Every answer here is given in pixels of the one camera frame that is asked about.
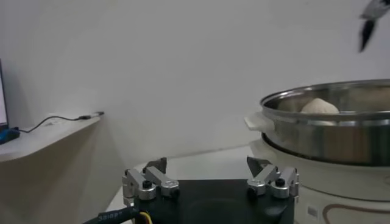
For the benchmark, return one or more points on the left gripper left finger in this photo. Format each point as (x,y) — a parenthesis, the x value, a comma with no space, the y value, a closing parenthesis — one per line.
(158,178)

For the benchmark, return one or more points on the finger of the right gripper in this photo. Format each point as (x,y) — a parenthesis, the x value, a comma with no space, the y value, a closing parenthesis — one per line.
(367,32)

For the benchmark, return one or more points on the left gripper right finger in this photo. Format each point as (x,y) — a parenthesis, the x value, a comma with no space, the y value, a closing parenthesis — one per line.
(263,176)

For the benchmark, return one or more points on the white steamed baozi bun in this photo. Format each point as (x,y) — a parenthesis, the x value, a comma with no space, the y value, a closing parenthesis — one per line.
(320,106)

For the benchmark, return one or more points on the stainless steel steamer basket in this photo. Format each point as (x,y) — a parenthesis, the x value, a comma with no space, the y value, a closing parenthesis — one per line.
(320,143)

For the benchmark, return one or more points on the white electric cooker base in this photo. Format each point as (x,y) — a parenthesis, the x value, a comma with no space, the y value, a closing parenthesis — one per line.
(335,182)

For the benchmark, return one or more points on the white side desk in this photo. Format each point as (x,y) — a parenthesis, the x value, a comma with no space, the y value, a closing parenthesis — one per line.
(45,140)

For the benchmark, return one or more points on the blue computer mouse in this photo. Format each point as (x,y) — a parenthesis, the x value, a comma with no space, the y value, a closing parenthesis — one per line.
(8,135)

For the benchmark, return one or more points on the black laptop computer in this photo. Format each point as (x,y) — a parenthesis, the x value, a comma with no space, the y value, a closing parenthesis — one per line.
(2,106)

